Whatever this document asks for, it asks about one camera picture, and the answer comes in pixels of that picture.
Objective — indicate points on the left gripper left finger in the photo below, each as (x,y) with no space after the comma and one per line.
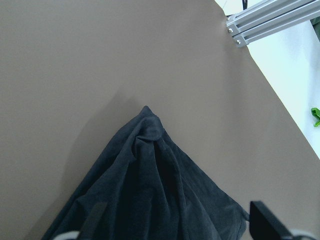
(89,228)

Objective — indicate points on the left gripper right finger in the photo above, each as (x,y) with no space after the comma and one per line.
(264,225)

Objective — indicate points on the black t-shirt with logo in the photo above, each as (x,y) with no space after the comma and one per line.
(153,191)

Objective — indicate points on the green handled reacher tool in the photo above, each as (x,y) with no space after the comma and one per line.
(316,114)

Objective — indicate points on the aluminium frame post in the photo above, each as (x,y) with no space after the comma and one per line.
(268,17)

